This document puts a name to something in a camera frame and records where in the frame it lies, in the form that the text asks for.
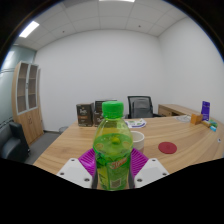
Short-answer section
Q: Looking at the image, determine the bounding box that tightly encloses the long ceiling light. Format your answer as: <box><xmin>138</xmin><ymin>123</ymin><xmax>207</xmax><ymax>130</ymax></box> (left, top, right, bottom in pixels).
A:
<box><xmin>98</xmin><ymin>0</ymin><xmax>136</xmax><ymax>4</ymax></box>
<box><xmin>18</xmin><ymin>20</ymin><xmax>40</xmax><ymax>39</ymax></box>

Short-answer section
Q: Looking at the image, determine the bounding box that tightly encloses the round white paper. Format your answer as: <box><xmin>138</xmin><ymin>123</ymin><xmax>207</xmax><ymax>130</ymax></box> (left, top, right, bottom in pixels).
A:
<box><xmin>174</xmin><ymin>114</ymin><xmax>193</xmax><ymax>124</ymax></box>

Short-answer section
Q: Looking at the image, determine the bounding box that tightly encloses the black mesh office chair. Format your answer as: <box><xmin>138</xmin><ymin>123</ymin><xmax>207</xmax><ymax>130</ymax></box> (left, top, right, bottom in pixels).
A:
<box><xmin>124</xmin><ymin>95</ymin><xmax>163</xmax><ymax>120</ymax></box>

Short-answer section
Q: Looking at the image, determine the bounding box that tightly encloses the green drink bottle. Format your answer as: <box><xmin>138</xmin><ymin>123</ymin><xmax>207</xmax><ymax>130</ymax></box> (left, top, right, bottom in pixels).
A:
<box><xmin>92</xmin><ymin>100</ymin><xmax>135</xmax><ymax>192</ymax></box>

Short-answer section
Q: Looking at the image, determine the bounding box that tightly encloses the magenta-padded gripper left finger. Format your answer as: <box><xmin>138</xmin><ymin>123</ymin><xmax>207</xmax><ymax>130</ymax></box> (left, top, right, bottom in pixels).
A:
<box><xmin>56</xmin><ymin>147</ymin><xmax>99</xmax><ymax>189</ymax></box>

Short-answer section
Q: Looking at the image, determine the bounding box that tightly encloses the black leather armchair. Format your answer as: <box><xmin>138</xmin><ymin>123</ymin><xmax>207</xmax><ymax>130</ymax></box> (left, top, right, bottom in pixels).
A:
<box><xmin>0</xmin><ymin>121</ymin><xmax>31</xmax><ymax>163</ymax></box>

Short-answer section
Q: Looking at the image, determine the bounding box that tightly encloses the small green box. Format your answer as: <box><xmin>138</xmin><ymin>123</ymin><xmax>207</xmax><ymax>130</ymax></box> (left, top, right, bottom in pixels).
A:
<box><xmin>208</xmin><ymin>119</ymin><xmax>219</xmax><ymax>129</ymax></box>

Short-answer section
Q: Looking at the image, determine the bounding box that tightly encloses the purple standing card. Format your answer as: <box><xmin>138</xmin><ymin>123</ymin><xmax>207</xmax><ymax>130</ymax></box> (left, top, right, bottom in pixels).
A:
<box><xmin>200</xmin><ymin>100</ymin><xmax>211</xmax><ymax>122</ymax></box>

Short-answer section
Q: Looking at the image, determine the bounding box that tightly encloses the orange-brown small box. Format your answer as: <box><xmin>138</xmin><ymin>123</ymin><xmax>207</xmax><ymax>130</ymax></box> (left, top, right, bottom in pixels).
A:
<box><xmin>190</xmin><ymin>112</ymin><xmax>204</xmax><ymax>126</ymax></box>

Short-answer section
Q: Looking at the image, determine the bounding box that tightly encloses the wooden shelf cabinet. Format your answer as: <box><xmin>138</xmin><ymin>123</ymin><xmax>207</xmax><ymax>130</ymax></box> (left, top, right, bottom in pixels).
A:
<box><xmin>11</xmin><ymin>60</ymin><xmax>45</xmax><ymax>145</ymax></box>

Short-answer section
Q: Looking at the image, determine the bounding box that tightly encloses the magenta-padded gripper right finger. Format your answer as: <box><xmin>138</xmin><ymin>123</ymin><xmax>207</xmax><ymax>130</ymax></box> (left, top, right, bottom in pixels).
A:
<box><xmin>128</xmin><ymin>147</ymin><xmax>170</xmax><ymax>189</ymax></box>

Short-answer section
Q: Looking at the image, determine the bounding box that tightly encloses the small dark brown box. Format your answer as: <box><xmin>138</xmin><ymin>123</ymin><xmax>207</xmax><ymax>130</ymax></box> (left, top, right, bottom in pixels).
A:
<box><xmin>75</xmin><ymin>102</ymin><xmax>95</xmax><ymax>128</ymax></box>

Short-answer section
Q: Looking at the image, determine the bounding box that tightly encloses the flat round red coaster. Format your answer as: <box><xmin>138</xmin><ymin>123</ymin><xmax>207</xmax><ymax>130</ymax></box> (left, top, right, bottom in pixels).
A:
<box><xmin>157</xmin><ymin>141</ymin><xmax>178</xmax><ymax>155</ymax></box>

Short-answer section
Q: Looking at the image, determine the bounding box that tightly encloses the dark brown flat box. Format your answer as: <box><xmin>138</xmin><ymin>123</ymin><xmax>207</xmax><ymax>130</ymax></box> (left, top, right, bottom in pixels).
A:
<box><xmin>94</xmin><ymin>99</ymin><xmax>118</xmax><ymax>114</ymax></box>

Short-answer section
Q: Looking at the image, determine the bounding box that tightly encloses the small beige box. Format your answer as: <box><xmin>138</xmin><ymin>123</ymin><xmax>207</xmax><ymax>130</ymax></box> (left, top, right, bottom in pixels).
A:
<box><xmin>200</xmin><ymin>119</ymin><xmax>213</xmax><ymax>128</ymax></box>

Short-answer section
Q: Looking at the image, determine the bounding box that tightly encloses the white and brown mug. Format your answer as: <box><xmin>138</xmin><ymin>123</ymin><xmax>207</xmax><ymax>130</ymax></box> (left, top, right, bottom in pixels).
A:
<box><xmin>129</xmin><ymin>130</ymin><xmax>146</xmax><ymax>154</ymax></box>

